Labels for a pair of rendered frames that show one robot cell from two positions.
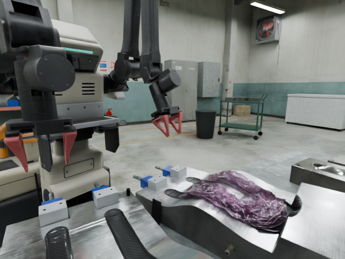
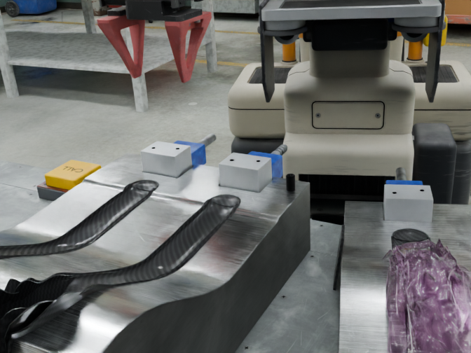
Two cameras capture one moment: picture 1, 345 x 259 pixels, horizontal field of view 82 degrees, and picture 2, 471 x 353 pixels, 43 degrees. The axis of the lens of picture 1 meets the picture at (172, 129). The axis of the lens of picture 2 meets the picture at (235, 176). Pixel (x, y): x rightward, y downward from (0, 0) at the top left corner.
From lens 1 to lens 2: 0.41 m
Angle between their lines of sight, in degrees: 60
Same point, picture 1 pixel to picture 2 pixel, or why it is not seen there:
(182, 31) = not seen: outside the picture
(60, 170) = (305, 108)
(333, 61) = not seen: outside the picture
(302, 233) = not seen: outside the picture
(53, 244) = (128, 197)
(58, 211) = (163, 158)
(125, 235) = (195, 239)
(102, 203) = (228, 178)
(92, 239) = (156, 217)
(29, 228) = (133, 167)
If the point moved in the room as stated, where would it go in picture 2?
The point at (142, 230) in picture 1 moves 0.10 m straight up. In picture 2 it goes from (216, 248) to (207, 153)
